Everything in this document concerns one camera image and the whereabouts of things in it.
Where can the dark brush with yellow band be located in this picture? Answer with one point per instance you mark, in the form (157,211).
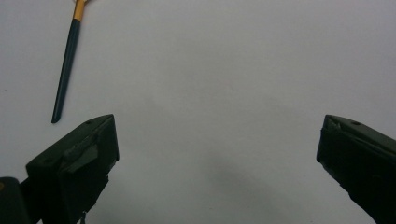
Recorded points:
(67,65)

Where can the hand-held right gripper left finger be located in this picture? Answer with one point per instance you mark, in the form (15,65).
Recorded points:
(77,168)

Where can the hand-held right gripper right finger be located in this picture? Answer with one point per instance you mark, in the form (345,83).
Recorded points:
(361,161)

